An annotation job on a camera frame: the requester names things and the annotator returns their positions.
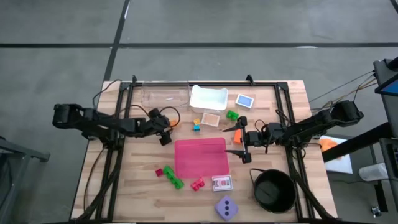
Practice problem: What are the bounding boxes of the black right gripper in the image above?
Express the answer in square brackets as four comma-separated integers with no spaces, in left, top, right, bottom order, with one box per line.
[222,116,261,165]

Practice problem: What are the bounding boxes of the clear plastic bin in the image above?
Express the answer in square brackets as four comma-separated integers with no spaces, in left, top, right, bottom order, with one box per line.
[141,80,191,110]

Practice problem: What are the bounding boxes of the blue-backed playing card deck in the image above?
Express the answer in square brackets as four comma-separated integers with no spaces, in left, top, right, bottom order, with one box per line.
[235,93,255,109]

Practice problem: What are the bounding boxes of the pink translucent plastic bin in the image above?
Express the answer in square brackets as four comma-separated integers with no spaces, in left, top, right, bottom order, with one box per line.
[174,137,230,180]

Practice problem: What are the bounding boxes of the playing card box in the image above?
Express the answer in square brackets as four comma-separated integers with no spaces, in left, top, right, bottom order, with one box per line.
[211,174,234,192]

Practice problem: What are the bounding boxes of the white plastic bin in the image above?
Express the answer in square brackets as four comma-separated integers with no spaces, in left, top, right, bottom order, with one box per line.
[188,84,229,114]

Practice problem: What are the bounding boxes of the long green toy block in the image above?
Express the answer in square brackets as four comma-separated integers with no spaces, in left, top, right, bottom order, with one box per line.
[163,165,185,190]

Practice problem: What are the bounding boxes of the red two-stud toy block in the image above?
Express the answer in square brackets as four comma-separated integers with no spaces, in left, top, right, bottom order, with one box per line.
[190,176,206,192]

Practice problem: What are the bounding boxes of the purple foam die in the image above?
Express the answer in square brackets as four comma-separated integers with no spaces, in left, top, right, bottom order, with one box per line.
[214,195,239,222]

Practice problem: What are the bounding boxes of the black bucket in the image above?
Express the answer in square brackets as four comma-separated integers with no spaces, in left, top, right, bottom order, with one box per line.
[249,167,297,214]

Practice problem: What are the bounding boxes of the orange object on paper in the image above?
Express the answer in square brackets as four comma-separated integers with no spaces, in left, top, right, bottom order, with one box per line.
[320,138,340,153]

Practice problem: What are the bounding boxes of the white paper sheet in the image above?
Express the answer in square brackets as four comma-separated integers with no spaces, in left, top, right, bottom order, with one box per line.
[319,135,354,175]

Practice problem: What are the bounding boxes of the black equipment stand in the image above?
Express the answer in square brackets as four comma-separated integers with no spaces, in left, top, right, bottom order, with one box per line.
[322,57,398,224]

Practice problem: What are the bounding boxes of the white paper roll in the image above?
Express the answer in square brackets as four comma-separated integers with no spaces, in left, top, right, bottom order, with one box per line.
[358,162,389,182]

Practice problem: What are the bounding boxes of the grey metal cart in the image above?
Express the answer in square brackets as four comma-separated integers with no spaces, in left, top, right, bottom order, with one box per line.
[0,136,51,224]

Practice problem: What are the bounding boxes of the blue-screen tablet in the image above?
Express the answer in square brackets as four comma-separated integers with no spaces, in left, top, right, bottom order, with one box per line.
[374,73,398,97]

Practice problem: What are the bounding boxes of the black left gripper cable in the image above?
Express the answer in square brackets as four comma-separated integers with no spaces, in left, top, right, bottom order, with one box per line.
[160,106,182,128]

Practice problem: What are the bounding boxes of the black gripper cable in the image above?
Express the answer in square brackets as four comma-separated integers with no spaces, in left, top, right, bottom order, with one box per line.
[160,106,182,128]
[254,119,272,154]

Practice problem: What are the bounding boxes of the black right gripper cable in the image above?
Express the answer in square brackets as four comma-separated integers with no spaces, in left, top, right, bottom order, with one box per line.
[254,119,272,154]

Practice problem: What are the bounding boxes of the black aluminium table frame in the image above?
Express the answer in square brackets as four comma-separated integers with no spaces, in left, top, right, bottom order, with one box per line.
[74,74,338,222]

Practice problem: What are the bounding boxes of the long black left arm cable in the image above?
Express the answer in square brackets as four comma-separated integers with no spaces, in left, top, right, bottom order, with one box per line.
[91,78,123,110]

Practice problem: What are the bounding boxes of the thin brown cable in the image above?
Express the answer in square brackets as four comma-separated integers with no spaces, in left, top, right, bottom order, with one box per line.
[310,79,379,114]
[83,146,106,215]

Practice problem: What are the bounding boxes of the thin grey cable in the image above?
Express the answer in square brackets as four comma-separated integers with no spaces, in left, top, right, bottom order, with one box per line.
[309,70,377,103]

